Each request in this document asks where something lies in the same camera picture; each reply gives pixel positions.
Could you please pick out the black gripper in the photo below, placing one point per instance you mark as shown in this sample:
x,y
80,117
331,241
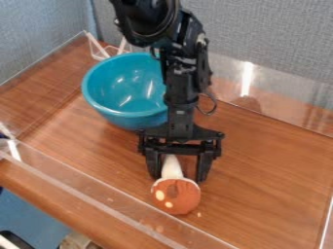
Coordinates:
x,y
202,144

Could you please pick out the brown toy mushroom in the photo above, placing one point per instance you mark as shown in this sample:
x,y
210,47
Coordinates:
x,y
175,193

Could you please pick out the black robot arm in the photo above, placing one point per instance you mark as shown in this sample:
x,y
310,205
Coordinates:
x,y
163,27

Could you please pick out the blue plastic bowl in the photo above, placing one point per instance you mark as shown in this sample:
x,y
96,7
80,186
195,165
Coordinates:
x,y
123,89

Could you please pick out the clear acrylic back barrier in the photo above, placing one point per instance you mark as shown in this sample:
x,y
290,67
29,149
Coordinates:
x,y
286,97

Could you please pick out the clear acrylic barrier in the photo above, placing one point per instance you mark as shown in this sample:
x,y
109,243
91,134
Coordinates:
x,y
91,205
286,97

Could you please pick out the clear acrylic front barrier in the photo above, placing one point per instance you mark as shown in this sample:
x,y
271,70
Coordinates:
x,y
91,205

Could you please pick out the clear acrylic corner bracket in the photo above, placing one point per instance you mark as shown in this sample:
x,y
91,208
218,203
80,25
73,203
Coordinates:
x,y
100,52

